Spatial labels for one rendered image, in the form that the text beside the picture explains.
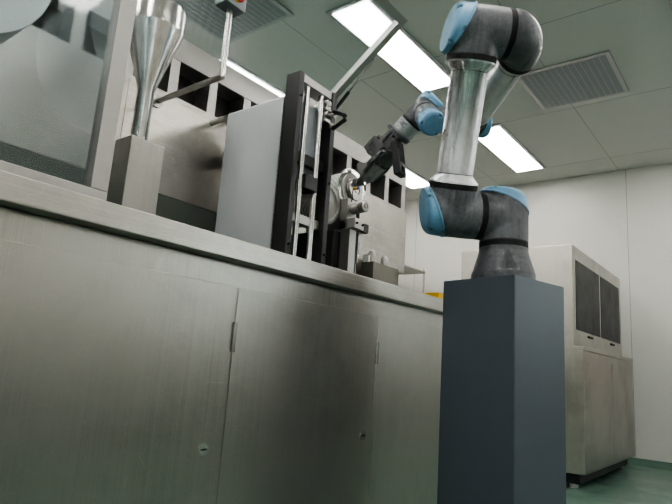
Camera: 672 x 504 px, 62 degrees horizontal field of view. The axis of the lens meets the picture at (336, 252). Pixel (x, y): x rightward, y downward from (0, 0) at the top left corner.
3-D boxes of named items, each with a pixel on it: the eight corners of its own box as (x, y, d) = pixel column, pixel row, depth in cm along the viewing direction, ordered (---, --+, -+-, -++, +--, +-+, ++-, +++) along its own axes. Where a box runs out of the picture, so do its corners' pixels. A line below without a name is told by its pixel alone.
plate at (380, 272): (372, 278, 186) (373, 260, 188) (283, 283, 211) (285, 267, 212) (398, 286, 199) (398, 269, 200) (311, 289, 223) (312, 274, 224)
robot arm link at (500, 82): (563, 2, 128) (483, 116, 175) (517, -4, 127) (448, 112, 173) (567, 45, 125) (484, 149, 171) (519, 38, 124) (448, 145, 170)
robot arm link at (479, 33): (484, 244, 133) (522, 0, 124) (423, 238, 132) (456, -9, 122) (468, 236, 145) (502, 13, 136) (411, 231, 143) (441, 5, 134)
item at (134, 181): (110, 245, 121) (146, 8, 132) (77, 249, 130) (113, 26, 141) (165, 257, 132) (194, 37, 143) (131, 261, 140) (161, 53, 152)
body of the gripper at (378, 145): (374, 156, 189) (399, 128, 185) (387, 172, 184) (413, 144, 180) (361, 148, 183) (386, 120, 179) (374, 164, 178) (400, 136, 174)
